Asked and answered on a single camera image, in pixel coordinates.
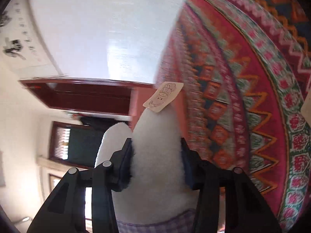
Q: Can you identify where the calligraphy wall scroll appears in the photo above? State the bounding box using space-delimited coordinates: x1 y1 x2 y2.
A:
0 0 64 78

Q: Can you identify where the white plush with gingham clothes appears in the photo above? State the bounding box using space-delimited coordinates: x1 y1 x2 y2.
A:
95 82 202 233

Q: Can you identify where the red patterned blanket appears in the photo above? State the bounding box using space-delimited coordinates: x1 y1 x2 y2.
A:
154 0 311 233

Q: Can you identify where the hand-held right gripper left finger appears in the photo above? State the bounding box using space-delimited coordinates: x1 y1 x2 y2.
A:
27 138 134 233

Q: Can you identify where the window with dark red frame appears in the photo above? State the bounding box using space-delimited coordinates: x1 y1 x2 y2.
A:
49 121 133 169

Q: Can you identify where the dark red wooden door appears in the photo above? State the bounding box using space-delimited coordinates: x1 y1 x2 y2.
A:
19 78 156 117

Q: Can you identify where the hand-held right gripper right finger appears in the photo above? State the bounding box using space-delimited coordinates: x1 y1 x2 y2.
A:
181 138 282 233

